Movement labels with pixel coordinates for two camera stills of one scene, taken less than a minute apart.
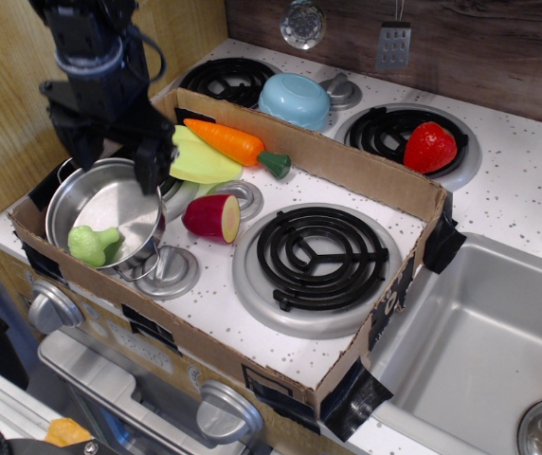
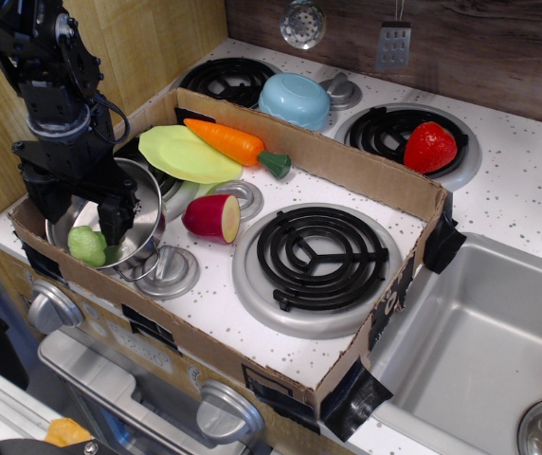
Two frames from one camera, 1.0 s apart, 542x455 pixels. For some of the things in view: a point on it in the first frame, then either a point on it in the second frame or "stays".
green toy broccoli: x=95 y=248 stays
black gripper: x=117 y=101 → x=84 y=163
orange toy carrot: x=240 y=149 stays
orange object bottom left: x=64 y=431 stays
